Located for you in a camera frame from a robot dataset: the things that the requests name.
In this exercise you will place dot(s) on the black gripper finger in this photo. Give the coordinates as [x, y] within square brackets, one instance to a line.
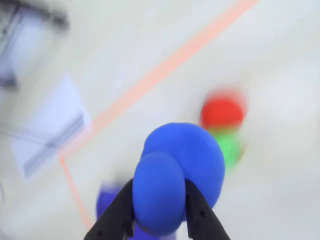
[112, 212]
[202, 220]

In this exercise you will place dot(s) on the blue rubber duck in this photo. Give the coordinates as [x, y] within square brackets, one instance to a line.
[175, 155]

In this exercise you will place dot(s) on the blue plastic box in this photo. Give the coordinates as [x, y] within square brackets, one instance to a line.
[107, 197]

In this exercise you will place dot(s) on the green rubber duck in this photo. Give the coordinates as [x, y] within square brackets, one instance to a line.
[230, 150]

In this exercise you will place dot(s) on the red rubber duck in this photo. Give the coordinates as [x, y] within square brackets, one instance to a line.
[222, 112]

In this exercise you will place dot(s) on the orange tape strip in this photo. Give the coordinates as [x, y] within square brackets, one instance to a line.
[175, 58]
[75, 189]

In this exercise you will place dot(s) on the white barcode label paper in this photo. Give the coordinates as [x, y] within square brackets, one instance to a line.
[52, 125]

